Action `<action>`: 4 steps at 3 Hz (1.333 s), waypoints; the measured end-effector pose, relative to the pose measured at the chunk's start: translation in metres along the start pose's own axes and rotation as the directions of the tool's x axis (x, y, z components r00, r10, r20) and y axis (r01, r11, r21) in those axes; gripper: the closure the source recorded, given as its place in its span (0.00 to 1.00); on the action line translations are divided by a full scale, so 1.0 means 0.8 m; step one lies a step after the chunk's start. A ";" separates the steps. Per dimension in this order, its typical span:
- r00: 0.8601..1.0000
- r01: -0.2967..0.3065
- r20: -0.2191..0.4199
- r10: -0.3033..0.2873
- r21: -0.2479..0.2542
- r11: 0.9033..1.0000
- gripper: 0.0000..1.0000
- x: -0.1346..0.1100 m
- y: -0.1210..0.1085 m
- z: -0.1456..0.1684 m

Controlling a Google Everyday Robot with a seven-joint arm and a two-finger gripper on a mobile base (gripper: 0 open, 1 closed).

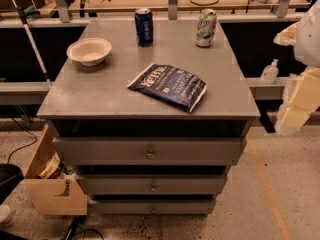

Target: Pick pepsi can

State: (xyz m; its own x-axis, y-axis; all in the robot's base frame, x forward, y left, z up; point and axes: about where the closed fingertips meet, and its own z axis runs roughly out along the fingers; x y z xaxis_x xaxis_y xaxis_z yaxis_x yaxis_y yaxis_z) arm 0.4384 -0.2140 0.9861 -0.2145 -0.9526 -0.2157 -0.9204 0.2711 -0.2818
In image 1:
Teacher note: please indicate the top grey drawer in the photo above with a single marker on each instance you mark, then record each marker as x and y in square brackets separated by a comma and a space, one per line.
[150, 151]

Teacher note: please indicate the bottom grey drawer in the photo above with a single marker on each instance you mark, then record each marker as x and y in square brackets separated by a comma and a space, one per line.
[153, 207]

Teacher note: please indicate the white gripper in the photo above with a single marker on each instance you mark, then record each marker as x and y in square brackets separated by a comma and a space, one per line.
[309, 39]

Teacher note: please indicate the blue kettle chips bag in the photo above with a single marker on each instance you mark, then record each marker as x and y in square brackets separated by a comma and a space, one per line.
[170, 84]

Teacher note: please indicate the green white soda can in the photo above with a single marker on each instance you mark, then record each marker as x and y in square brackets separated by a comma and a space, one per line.
[206, 27]

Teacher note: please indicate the middle grey drawer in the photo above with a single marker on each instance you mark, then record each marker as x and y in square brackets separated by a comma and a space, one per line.
[151, 184]

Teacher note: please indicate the wooden crate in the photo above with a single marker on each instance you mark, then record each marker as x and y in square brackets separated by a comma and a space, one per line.
[60, 196]

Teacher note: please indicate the grey drawer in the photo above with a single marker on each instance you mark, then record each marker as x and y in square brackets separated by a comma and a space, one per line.
[151, 184]
[150, 151]
[153, 207]

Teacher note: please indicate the grey drawer cabinet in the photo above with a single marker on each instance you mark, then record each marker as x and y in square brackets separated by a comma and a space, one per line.
[151, 130]

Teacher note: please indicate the black chair seat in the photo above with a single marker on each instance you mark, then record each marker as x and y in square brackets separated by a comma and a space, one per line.
[10, 176]

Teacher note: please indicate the white pole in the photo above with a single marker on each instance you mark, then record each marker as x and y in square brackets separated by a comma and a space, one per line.
[32, 42]

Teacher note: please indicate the clear sanitizer bottle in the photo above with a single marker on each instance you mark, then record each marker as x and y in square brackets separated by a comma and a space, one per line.
[270, 73]

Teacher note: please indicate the blue pepsi can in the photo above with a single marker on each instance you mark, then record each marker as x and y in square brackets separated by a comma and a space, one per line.
[144, 26]

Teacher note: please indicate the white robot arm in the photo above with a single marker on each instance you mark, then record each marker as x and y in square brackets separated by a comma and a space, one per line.
[301, 96]

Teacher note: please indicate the yellow snack bag in crate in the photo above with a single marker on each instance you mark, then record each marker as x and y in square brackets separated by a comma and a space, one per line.
[51, 166]

